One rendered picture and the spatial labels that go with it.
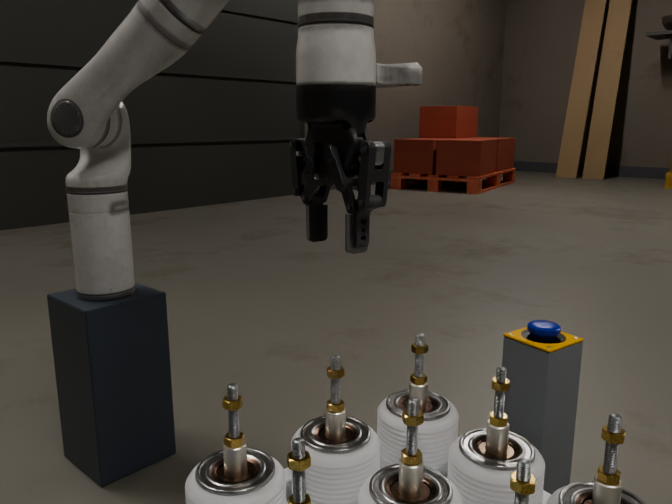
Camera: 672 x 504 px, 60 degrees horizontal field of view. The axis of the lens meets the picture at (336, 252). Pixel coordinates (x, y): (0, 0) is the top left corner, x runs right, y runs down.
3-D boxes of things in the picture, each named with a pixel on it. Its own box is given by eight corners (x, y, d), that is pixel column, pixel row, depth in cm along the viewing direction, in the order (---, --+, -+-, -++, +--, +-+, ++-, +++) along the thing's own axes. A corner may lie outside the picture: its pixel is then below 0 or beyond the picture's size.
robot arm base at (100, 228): (66, 293, 98) (56, 191, 94) (118, 282, 105) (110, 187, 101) (92, 305, 92) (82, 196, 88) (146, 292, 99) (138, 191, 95)
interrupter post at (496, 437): (495, 461, 59) (497, 430, 58) (479, 449, 61) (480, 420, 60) (513, 454, 60) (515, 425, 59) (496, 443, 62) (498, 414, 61)
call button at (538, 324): (519, 338, 75) (520, 323, 75) (539, 332, 77) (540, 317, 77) (546, 347, 72) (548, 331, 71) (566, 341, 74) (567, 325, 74)
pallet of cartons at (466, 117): (446, 177, 642) (449, 107, 626) (537, 183, 575) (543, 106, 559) (370, 187, 546) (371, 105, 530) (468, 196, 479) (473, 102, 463)
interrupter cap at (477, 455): (494, 481, 55) (495, 475, 55) (443, 444, 62) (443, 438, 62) (551, 460, 59) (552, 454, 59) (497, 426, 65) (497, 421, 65)
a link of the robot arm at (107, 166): (82, 90, 97) (91, 194, 101) (42, 87, 88) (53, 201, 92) (132, 89, 95) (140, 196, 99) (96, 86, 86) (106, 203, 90)
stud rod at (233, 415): (242, 457, 56) (239, 384, 55) (234, 462, 55) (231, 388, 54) (235, 454, 57) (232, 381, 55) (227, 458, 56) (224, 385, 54)
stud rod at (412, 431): (404, 478, 53) (406, 401, 51) (406, 472, 54) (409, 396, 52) (415, 480, 53) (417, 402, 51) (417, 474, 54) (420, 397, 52)
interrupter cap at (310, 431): (295, 454, 60) (295, 448, 60) (305, 418, 67) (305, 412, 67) (369, 458, 59) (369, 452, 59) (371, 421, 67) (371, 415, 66)
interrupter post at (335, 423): (323, 442, 62) (323, 413, 61) (325, 430, 64) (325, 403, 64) (345, 443, 62) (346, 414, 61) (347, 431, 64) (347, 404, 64)
